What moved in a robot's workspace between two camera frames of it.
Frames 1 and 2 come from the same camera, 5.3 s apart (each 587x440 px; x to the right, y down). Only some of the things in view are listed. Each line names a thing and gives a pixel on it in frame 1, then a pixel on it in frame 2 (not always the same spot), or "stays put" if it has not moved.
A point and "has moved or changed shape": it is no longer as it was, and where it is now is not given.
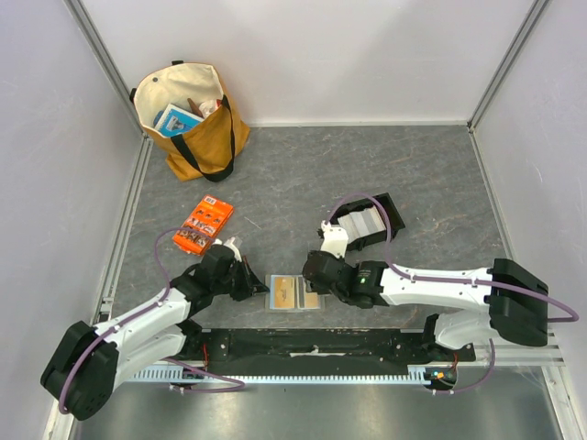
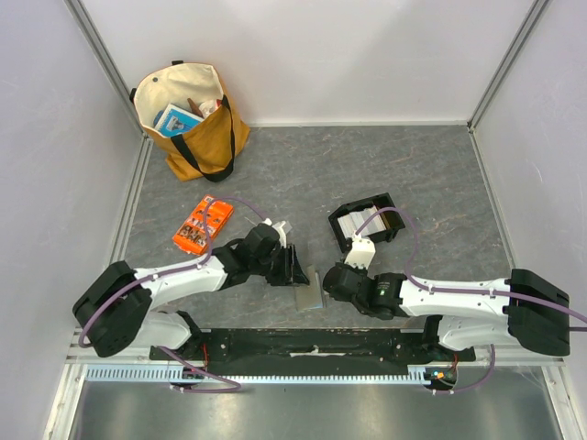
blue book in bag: x=176 y=120 stays put
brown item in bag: x=193 y=108 stays put
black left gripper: x=250 y=285 to x=291 y=272
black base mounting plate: x=323 y=347 stays put
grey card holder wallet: x=292 y=293 has moved or changed shape
